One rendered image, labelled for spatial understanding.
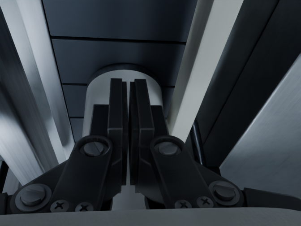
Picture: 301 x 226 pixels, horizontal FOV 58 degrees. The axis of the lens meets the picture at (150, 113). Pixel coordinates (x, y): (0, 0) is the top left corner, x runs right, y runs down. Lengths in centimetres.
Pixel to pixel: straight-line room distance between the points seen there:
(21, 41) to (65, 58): 7
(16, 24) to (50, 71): 6
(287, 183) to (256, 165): 9
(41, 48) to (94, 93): 4
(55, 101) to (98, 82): 5
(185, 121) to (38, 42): 10
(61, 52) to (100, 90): 3
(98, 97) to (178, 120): 5
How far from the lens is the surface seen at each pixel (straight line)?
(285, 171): 37
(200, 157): 30
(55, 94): 20
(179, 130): 17
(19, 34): 24
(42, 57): 18
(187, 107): 15
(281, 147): 31
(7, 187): 38
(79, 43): 17
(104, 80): 17
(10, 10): 23
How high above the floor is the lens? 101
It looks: 36 degrees down
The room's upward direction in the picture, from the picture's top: 176 degrees clockwise
